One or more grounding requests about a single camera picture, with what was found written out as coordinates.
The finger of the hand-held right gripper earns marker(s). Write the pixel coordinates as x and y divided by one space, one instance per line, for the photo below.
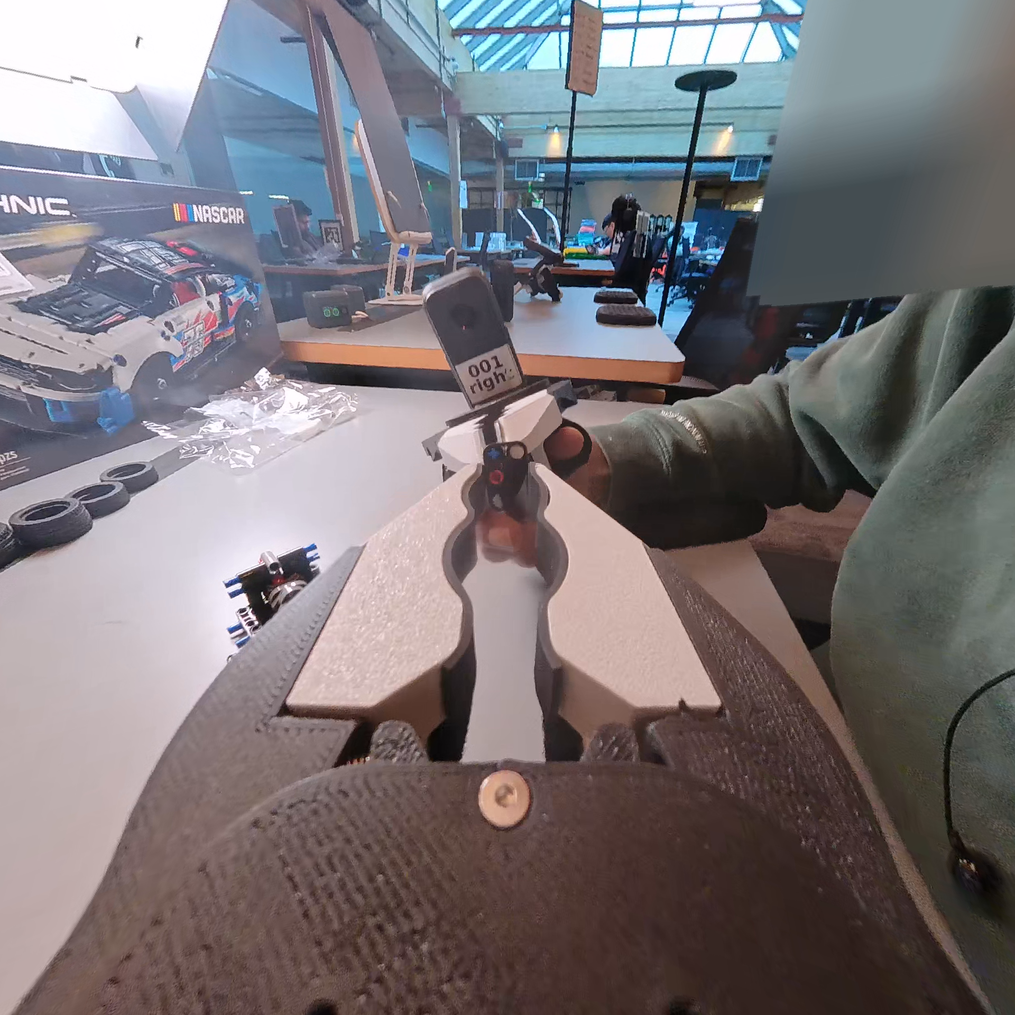
464 448
539 428

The black mesh office chair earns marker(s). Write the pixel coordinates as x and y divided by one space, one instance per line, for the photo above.
725 317

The black floor lamp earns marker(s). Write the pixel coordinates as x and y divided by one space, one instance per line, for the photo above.
696 158

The grey desk with wooden edge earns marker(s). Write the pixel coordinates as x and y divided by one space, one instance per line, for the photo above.
515 341

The black camera stick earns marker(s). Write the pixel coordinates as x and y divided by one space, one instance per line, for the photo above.
501 289

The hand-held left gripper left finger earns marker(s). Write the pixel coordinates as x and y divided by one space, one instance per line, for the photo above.
380 618

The black charger case green lights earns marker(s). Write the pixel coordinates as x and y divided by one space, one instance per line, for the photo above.
333 305

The person's right forearm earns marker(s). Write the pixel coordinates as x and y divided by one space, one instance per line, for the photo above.
714 444

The crumpled clear plastic bag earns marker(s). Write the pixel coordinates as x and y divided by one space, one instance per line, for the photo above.
254 420

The hanging paper sign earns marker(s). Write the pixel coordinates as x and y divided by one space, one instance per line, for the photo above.
585 47

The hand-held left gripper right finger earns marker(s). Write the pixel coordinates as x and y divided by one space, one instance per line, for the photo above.
626 626

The spare black white gripper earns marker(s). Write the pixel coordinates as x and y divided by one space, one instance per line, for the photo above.
452 273

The lego set box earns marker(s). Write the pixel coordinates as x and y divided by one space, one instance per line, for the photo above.
119 277

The black triangular lego piece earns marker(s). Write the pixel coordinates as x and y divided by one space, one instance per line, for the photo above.
507 484

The person's green sweatshirt torso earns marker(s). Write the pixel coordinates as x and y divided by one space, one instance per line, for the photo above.
912 634

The white desk stand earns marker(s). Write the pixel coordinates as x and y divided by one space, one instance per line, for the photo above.
392 214

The person's right hand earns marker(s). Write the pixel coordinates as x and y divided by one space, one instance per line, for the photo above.
596 484

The lego car chassis assembly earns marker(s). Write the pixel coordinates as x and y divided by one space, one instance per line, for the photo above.
273 587

